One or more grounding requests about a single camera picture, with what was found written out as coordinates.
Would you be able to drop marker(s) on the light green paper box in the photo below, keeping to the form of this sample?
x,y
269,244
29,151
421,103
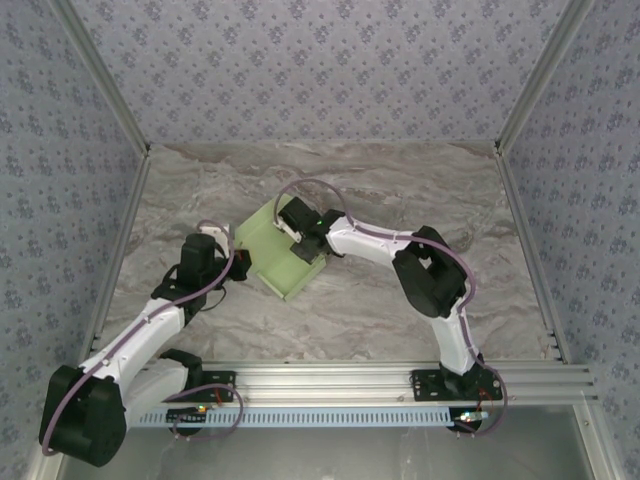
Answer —
x,y
280,270

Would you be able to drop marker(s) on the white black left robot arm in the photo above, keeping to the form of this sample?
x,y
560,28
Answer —
x,y
90,410

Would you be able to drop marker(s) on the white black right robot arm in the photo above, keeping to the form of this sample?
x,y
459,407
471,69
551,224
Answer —
x,y
430,280

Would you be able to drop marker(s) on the small left circuit board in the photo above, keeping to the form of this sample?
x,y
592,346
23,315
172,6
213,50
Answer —
x,y
187,415

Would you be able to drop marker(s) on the small circuit board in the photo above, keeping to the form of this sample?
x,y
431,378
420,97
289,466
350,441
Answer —
x,y
467,417
187,415

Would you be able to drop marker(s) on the grey metal panel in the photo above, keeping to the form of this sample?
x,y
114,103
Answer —
x,y
320,455

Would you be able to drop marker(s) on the small right circuit board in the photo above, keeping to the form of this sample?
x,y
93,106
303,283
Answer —
x,y
467,417

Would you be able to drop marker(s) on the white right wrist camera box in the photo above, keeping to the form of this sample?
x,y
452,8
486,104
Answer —
x,y
289,228

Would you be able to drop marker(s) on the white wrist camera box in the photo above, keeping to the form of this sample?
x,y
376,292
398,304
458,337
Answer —
x,y
289,228
217,237

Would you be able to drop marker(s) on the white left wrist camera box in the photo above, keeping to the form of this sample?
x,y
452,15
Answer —
x,y
217,237

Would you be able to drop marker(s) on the aluminium frame rail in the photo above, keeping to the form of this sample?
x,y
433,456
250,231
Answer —
x,y
118,250
531,250

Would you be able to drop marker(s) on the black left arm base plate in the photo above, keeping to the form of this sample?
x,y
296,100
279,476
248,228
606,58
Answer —
x,y
220,385

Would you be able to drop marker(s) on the wide aluminium frame beam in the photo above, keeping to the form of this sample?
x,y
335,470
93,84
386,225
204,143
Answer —
x,y
320,382

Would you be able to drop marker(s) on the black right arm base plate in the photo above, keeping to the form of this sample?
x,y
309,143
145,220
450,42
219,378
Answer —
x,y
425,385

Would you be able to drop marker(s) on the aluminium frame post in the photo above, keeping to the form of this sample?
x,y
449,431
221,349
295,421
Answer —
x,y
539,75
105,75

